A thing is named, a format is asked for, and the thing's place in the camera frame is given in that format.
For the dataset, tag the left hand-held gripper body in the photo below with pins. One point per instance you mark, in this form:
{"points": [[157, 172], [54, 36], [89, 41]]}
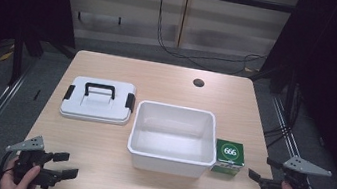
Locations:
{"points": [[27, 154]]}

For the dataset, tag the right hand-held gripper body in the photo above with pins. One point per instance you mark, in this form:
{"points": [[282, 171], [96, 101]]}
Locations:
{"points": [[300, 181]]}

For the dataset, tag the green and white box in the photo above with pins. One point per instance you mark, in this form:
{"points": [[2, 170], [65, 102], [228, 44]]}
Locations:
{"points": [[230, 152]]}

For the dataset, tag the white plastic storage bin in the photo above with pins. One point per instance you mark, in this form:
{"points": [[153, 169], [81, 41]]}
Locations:
{"points": [[166, 165]]}

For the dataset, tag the person's left hand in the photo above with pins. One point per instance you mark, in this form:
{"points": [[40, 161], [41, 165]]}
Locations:
{"points": [[21, 185]]}

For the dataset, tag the small black stick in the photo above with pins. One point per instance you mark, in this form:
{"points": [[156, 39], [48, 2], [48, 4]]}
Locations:
{"points": [[37, 95]]}

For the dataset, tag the black stand leg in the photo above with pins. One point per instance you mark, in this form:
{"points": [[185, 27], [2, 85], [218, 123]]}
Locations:
{"points": [[17, 58]]}

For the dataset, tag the yellow floor marker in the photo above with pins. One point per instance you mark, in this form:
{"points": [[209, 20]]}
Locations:
{"points": [[6, 55]]}

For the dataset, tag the dark round table grommet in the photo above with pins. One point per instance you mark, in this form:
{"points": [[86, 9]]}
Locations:
{"points": [[198, 83]]}

